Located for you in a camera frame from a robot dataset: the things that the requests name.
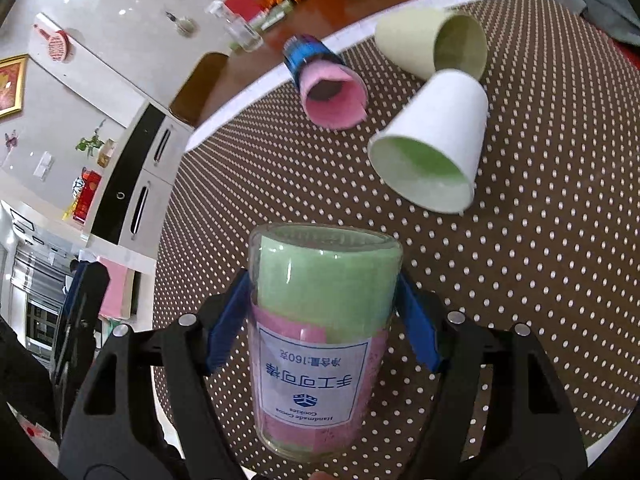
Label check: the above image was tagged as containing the red box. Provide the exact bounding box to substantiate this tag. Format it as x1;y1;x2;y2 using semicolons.
223;0;267;24

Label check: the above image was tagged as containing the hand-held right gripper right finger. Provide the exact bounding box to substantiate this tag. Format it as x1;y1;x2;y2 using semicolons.
395;271;587;480

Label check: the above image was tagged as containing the clear plastic cup white label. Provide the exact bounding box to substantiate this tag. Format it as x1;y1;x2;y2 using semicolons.
246;223;404;461

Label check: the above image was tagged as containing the wooden chair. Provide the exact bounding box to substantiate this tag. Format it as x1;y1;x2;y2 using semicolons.
169;52;230;129

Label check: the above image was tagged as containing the small green plant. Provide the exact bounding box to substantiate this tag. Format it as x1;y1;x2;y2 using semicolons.
75;120;109;159

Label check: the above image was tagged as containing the white paper cup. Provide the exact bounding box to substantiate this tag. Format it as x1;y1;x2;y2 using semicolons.
367;70;489;215

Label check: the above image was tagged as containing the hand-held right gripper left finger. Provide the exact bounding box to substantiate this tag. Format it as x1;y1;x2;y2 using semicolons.
57;269;261;480

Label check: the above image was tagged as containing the black and white cabinet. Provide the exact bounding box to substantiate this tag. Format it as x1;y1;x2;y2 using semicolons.
82;100;196;262

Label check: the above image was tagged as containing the blue and pink cup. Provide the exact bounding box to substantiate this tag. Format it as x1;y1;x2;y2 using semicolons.
282;34;369;129

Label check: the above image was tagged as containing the pale green cup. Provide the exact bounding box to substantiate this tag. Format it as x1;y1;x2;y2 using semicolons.
375;7;489;81

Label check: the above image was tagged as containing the gold picture frame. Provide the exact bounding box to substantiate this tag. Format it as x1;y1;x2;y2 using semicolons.
0;54;29;119

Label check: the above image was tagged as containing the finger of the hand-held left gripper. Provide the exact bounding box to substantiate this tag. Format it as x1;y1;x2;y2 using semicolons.
52;260;111;397

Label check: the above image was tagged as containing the pink board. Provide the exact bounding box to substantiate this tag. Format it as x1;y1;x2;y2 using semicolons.
97;255;134;319

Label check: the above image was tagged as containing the brown dotted table mat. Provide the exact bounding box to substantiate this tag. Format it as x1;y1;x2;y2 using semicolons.
152;0;640;462

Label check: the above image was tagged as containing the red packet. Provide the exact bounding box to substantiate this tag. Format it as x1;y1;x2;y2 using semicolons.
72;170;104;224

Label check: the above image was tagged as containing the pale green packet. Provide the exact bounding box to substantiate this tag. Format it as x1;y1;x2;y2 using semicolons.
254;0;295;32

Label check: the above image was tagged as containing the clear glass bottle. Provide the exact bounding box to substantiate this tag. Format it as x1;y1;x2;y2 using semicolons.
207;0;264;54

